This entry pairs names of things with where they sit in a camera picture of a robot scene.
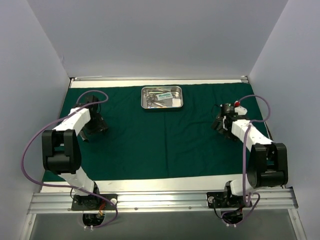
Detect dark green surgical drape cloth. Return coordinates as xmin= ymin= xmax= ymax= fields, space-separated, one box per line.
xmin=41 ymin=83 xmax=273 ymax=183

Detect white gauze pad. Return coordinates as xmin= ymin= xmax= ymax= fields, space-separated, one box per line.
xmin=171 ymin=98 xmax=182 ymax=108

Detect white green labelled packet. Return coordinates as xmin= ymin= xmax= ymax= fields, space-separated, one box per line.
xmin=156 ymin=92 xmax=173 ymax=101

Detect stainless steel instrument tray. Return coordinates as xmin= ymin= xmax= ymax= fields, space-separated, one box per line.
xmin=141 ymin=86 xmax=184 ymax=110

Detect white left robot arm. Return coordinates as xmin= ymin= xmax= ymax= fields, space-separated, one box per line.
xmin=41 ymin=95 xmax=108 ymax=210

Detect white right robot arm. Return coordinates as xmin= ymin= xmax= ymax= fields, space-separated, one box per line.
xmin=212 ymin=101 xmax=289 ymax=207

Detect steel surgical scissors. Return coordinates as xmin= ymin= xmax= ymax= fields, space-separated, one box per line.
xmin=146 ymin=96 xmax=166 ymax=108

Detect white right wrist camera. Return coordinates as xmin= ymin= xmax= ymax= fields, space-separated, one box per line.
xmin=234 ymin=101 xmax=248 ymax=116

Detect steel forceps with gold handle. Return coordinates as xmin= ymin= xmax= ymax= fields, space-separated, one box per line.
xmin=143 ymin=89 xmax=169 ymax=95

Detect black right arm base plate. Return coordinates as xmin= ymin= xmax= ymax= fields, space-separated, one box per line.
xmin=206 ymin=191 xmax=245 ymax=209

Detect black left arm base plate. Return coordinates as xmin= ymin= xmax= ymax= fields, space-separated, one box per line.
xmin=71 ymin=195 xmax=115 ymax=211

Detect aluminium front frame rail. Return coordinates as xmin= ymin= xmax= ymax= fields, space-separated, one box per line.
xmin=26 ymin=189 xmax=299 ymax=215

